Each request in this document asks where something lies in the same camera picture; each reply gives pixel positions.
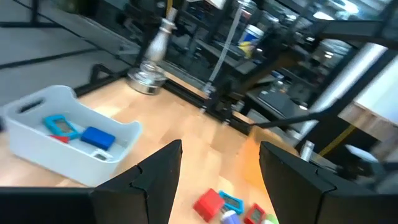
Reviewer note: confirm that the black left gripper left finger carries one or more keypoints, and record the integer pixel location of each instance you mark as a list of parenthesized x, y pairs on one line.
[(146, 193)]

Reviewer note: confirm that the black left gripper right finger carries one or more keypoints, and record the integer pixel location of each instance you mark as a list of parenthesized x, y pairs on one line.
[(295, 186)]

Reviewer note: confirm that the small green charger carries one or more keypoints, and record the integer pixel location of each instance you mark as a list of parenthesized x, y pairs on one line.
[(271, 220)]

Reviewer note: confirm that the red digital timer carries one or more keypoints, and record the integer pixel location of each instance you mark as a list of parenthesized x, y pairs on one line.
[(255, 215)]

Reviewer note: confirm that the white digital timer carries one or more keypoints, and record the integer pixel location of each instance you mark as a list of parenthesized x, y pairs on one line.
[(101, 155)]

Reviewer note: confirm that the small purple charger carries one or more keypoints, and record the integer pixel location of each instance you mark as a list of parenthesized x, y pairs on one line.
[(231, 218)]

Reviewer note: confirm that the dark blue rectangular block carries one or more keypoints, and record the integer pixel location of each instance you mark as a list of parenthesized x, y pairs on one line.
[(98, 137)]

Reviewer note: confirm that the small red office item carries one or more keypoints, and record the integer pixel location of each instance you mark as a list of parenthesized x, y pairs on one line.
[(60, 138)]

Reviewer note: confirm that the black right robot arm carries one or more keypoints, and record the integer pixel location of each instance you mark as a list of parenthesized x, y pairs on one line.
[(220, 105)]

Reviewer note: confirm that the red cube charger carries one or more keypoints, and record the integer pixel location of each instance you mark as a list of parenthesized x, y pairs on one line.
[(208, 205)]

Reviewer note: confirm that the silver lamp with white shade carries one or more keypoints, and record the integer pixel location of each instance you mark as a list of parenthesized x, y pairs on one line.
[(146, 79)]

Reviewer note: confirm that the white tub with blue label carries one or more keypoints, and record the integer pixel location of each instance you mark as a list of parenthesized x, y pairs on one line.
[(251, 39)]

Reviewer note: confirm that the black aluminium table frame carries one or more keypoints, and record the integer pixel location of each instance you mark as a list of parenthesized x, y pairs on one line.
[(186, 93)]

